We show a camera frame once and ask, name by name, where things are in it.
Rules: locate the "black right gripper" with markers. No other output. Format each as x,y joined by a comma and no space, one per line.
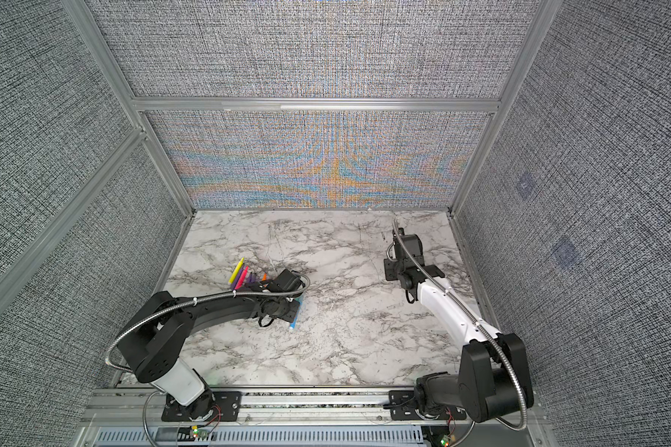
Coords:
388,268

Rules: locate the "yellow highlighter pen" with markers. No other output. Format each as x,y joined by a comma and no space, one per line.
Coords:
236,270

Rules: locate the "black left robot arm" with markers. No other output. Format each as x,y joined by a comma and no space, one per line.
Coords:
152,341

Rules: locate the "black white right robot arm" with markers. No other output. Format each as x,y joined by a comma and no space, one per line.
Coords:
494,371

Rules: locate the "blue pen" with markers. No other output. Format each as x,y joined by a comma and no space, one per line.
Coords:
292,326

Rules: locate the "pink red pen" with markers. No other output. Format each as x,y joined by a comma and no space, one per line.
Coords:
242,278

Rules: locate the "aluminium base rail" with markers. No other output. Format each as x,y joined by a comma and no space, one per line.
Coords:
296,416

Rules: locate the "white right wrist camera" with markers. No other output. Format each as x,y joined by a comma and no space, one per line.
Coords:
407,247

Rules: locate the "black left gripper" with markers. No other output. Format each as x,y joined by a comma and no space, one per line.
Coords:
292,311

